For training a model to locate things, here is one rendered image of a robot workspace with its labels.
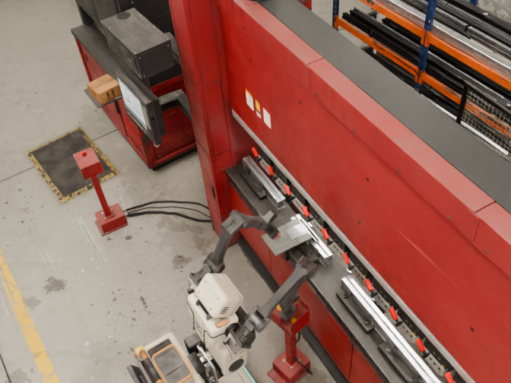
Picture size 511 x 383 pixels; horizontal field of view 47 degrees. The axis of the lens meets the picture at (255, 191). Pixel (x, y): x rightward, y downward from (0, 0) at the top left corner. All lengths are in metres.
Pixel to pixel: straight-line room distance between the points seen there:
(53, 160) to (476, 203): 4.63
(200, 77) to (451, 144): 1.84
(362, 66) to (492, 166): 0.77
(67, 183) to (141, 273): 1.35
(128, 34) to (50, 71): 3.64
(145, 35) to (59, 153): 2.63
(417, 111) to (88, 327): 3.14
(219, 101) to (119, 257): 1.80
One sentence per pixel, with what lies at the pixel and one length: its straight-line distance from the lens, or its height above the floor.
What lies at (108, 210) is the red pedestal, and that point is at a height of 0.19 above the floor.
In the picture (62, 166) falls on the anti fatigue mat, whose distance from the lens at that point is 6.00.
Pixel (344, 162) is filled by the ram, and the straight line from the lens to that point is 2.80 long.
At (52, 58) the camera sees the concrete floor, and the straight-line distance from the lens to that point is 7.60.
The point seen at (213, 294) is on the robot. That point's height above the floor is 1.36.
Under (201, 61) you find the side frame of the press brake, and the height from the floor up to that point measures 1.83.
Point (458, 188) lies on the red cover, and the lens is 2.22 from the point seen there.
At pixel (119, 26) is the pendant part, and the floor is 1.95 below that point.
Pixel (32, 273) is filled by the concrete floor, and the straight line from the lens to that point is 5.24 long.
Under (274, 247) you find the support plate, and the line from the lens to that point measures 3.62.
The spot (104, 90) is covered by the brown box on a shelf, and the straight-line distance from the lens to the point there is 4.89.
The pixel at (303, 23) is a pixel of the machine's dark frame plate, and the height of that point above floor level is 2.30.
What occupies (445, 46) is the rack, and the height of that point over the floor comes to 1.38.
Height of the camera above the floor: 3.87
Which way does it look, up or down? 47 degrees down
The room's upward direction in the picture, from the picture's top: 6 degrees counter-clockwise
